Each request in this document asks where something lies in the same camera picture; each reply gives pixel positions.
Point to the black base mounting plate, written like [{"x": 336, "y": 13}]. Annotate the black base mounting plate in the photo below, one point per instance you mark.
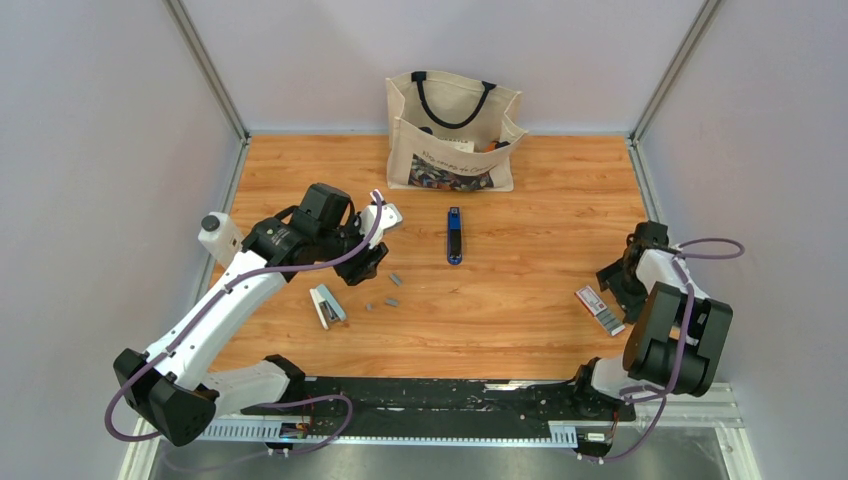
[{"x": 450, "y": 408}]

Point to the beige canvas tote bag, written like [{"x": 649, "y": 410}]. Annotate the beige canvas tote bag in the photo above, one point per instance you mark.
[{"x": 451, "y": 133}]

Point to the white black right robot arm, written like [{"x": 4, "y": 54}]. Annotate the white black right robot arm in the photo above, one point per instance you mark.
[{"x": 678, "y": 330}]

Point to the blue black stapler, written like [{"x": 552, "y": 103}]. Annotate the blue black stapler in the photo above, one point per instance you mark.
[{"x": 454, "y": 236}]

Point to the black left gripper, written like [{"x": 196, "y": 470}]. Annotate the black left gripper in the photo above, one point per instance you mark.
[{"x": 365, "y": 267}]

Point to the red white staple box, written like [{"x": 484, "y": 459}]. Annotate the red white staple box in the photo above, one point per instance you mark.
[{"x": 600, "y": 311}]

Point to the light blue white stapler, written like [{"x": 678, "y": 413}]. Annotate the light blue white stapler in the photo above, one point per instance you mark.
[{"x": 327, "y": 307}]

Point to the aluminium frame rail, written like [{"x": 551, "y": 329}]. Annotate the aluminium frame rail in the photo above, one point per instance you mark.
[{"x": 679, "y": 438}]

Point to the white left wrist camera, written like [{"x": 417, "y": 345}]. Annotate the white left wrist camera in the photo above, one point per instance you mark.
[{"x": 378, "y": 218}]

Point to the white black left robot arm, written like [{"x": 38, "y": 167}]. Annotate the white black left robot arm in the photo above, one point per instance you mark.
[{"x": 168, "y": 389}]

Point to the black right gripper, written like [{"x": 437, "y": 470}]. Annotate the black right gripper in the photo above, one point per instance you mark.
[{"x": 631, "y": 305}]

